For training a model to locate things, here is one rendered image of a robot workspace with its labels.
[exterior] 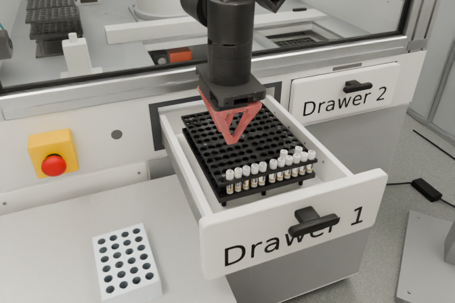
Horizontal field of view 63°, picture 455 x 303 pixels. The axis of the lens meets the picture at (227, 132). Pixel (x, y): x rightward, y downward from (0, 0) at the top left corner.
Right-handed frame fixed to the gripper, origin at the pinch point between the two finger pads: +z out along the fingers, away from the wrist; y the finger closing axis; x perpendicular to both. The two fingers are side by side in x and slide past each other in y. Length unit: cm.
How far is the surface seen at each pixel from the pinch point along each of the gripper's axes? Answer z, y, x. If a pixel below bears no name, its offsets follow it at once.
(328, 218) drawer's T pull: 6.0, -15.2, -8.6
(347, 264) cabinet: 83, 19, -56
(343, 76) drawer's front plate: 5.8, 19.9, -36.2
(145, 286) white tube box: 18.1, -8.5, 15.6
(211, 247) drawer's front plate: 9.0, -12.1, 6.7
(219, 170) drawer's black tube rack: 7.9, 0.9, 0.8
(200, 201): 8.4, -4.2, 5.7
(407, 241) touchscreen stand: 95, 25, -94
